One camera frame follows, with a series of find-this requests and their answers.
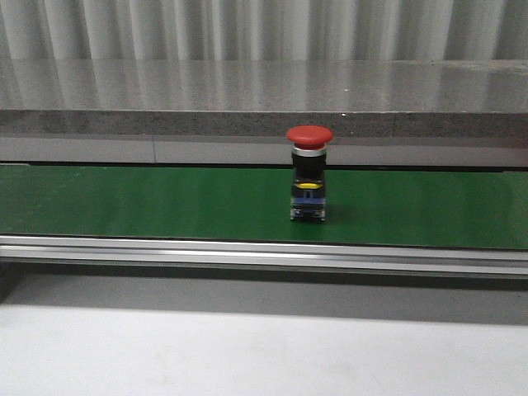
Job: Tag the white rear conveyor panel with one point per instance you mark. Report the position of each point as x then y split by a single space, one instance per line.
194 149

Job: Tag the red mushroom push button switch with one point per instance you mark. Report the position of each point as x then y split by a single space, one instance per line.
309 154

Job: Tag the green conveyor belt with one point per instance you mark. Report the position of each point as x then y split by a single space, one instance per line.
399 208

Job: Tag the white pleated curtain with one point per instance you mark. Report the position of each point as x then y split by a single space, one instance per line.
264 30

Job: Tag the aluminium conveyor side rail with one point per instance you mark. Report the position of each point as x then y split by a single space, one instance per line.
264 256

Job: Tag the grey granite counter slab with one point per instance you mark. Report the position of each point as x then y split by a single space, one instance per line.
355 99

